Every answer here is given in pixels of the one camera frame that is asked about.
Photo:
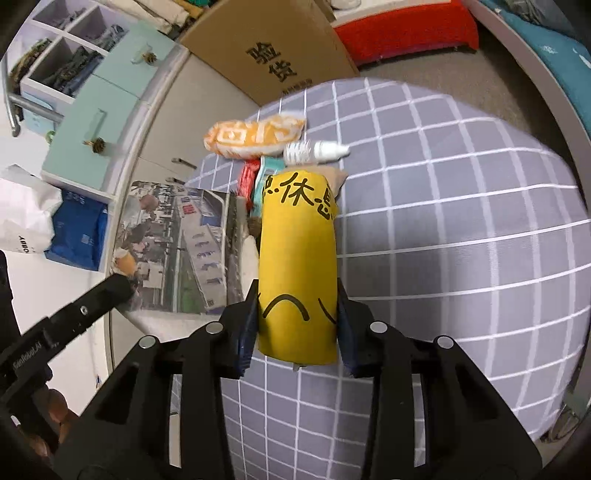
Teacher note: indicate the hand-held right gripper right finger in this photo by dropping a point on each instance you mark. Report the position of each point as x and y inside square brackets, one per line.
[346, 327]

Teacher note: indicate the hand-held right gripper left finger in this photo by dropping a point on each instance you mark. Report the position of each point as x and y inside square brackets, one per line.
[247, 325]

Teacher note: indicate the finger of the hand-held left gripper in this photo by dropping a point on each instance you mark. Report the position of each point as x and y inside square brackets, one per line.
[92, 304]

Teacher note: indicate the yellow paper tube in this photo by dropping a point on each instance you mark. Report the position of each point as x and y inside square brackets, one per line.
[295, 258]

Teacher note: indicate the red paper bag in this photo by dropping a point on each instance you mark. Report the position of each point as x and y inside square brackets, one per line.
[247, 177]

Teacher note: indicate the orange plastic bag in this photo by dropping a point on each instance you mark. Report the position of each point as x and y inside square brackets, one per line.
[249, 136]

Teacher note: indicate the person's left hand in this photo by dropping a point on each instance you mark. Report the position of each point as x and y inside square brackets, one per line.
[57, 408]

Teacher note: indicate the blue bag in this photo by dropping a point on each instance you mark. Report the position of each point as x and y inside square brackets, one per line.
[78, 230]

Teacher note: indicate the white plastic bag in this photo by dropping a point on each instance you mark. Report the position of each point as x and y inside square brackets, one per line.
[25, 212]

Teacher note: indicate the teal snack packet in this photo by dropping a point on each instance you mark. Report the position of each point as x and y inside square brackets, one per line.
[265, 175]

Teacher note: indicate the pine cone ornament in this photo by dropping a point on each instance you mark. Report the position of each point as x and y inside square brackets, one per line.
[148, 57]
[96, 146]

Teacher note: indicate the small white dropper bottle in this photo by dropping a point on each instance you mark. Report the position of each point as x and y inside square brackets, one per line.
[314, 151]

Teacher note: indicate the mint green drawer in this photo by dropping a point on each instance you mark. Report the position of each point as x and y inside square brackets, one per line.
[87, 115]
[134, 60]

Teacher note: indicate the metal bar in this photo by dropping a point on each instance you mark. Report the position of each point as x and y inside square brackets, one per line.
[32, 108]

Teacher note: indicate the cream cabinet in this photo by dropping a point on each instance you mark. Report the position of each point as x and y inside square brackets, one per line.
[194, 110]

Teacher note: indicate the white cubby shelf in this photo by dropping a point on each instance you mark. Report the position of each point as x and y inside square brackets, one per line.
[69, 41]

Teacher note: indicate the tall cardboard box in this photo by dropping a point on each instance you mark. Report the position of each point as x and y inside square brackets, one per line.
[268, 37]

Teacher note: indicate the red covered bench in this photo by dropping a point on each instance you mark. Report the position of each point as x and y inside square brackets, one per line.
[406, 32]

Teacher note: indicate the pile of folded fabrics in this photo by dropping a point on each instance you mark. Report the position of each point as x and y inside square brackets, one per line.
[175, 11]

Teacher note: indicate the bed with teal sheet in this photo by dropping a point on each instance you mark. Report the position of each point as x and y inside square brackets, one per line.
[545, 50]

